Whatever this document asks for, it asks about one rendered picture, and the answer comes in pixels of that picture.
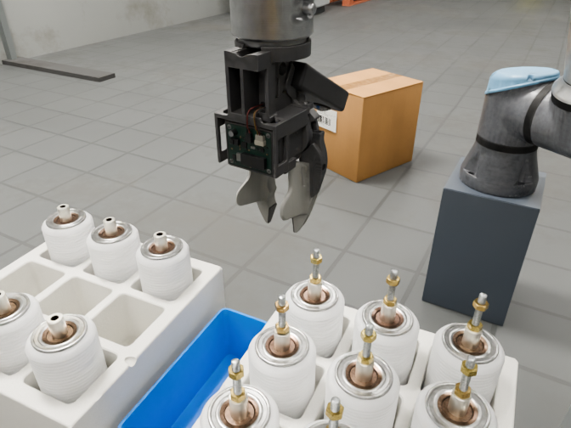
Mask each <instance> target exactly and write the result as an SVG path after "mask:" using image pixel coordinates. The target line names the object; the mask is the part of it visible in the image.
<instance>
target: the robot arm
mask: <svg viewBox="0 0 571 428"><path fill-rule="evenodd" d="M229 6H230V21H231V33H232V34H233V35H234V36H235V37H236V39H235V48H231V49H227V50H224V64H225V77H226V90H227V103H228V107H226V108H224V109H221V110H219V111H217V112H214V119H215V129H216V140H217V151H218V162H220V163H221V162H222V161H225V160H227V159H228V164H230V165H231V166H236V167H239V168H242V169H245V170H248V171H249V172H248V176H247V179H246V180H245V182H244V183H243V184H242V185H241V187H240V188H239V189H238V191H237V193H236V203H237V205H238V206H244V205H248V204H251V203H254V202H257V206H258V208H259V211H260V212H261V214H262V216H263V219H264V221H265V222H266V223H270V222H271V220H272V217H273V215H274V211H275V208H276V206H277V203H276V200H275V197H274V193H275V190H276V189H277V186H276V183H275V179H276V178H277V177H279V176H281V175H282V174H287V173H288V183H289V187H288V191H287V193H286V195H285V198H284V199H283V201H282V203H281V205H280V217H281V219H282V220H284V221H285V220H288V219H291V218H292V225H293V232H294V233H297V232H298V231H299V230H300V229H301V228H302V226H303V225H304V224H305V222H306V221H307V220H308V217H309V215H310V213H311V211H312V209H313V207H314V203H315V201H316V198H317V195H318V192H319V191H320V188H321V185H322V183H323V180H324V177H325V172H326V168H327V162H328V157H327V150H326V147H325V139H324V136H325V131H321V130H320V129H319V123H318V119H319V118H320V115H319V113H318V112H317V111H316V110H319V111H327V110H337V111H344V109H345V105H346V103H347V100H348V91H346V90H345V89H344V88H342V87H340V86H339V85H337V84H336V83H334V82H333V81H332V80H331V79H329V78H328V77H326V76H324V75H323V74H321V73H320V72H318V71H317V70H316V69H315V68H313V67H312V66H310V65H308V64H307V63H303V62H299V61H295V60H299V59H305V58H307V57H308V56H310V55H311V38H310V36H311V35H312V34H313V32H314V14H315V12H316V9H317V8H316V5H315V3H314V0H229ZM484 94H485V98H484V102H483V109H482V113H481V117H480V121H479V125H478V132H477V136H476V140H475V143H474V144H473V146H472V147H471V149H470V151H469V152H468V154H467V156H466V158H465V159H464V161H463V162H462V164H461V169H460V173H459V178H460V180H461V181H462V182H463V183H464V184H465V185H466V186H468V187H469V188H471V189H474V190H476V191H478V192H481V193H484V194H489V195H493V196H499V197H508V198H515V197H523V196H526V195H529V194H532V193H533V192H534V191H535V190H536V187H537V184H538V181H539V169H538V158H537V150H538V147H541V148H542V149H547V150H549V151H551V152H554V153H556V154H559V155H563V156H565V157H568V158H570V159H571V11H570V19H569V27H568V41H567V49H566V57H565V66H564V73H563V76H561V77H560V72H559V70H556V69H552V68H546V67H512V68H505V69H501V70H497V71H496V72H494V73H493V74H492V75H491V77H490V79H489V84H488V87H487V90H486V91H485V93H484ZM223 124H225V131H226V144H227V147H226V148H224V149H222V145H221V134H220V126H222V125H223ZM297 159H299V161H296V160H297Z"/></svg>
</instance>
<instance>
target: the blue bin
mask: <svg viewBox="0 0 571 428"><path fill-rule="evenodd" d="M266 323H267V322H266V321H264V320H261V319H259V318H254V317H253V316H250V315H247V314H244V313H240V312H238V311H235V310H233V309H230V308H223V309H221V310H219V311H218V312H217V314H216V315H215V316H214V317H213V318H212V319H211V320H210V322H209V323H208V324H207V325H206V326H205V327H204V328H203V330H202V331H201V332H200V333H199V334H198V335H197V336H196V338H194V339H193V340H192V341H191V342H190V344H189V345H188V346H187V347H186V348H185V349H184V351H183V352H182V353H181V354H180V355H179V356H178V358H177V359H176V360H175V361H174V362H173V363H172V364H171V366H170V367H169V368H168V369H167V370H166V371H165V373H164V374H163V375H162V376H161V377H160V378H159V379H158V381H157V382H156V383H155V384H154V385H153V386H152V387H151V388H150V389H149V390H148V391H147V392H146V393H145V395H144V396H143V397H142V398H141V399H140V400H139V402H138V403H137V404H136V405H135V406H134V407H133V409H132V410H131V411H130V412H129V413H128V414H127V415H126V417H125V418H124V419H123V420H122V421H121V422H120V424H119V425H118V427H117V428H192V426H193V425H194V423H195V422H196V421H197V420H198V418H199V417H200V416H201V412H202V409H203V408H204V406H205V405H206V403H207V401H208V400H209V399H210V398H211V397H212V396H213V395H214V394H215V393H217V392H218V391H219V390H220V388H221V386H222V384H223V383H224V382H225V381H226V380H227V378H228V377H229V366H230V365H231V360H232V359H233V358H238V359H239V360H241V358H242V357H243V356H244V354H245V353H246V351H247V350H248V348H249V345H250V343H251V341H252V339H253V338H254V337H255V336H256V335H257V334H258V333H259V332H260V331H262V329H263V327H264V326H265V324H266Z"/></svg>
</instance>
